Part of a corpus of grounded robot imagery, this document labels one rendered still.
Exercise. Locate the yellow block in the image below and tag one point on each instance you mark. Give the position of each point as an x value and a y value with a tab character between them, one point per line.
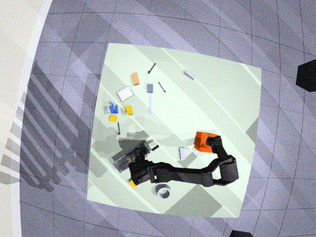
129	109
132	184

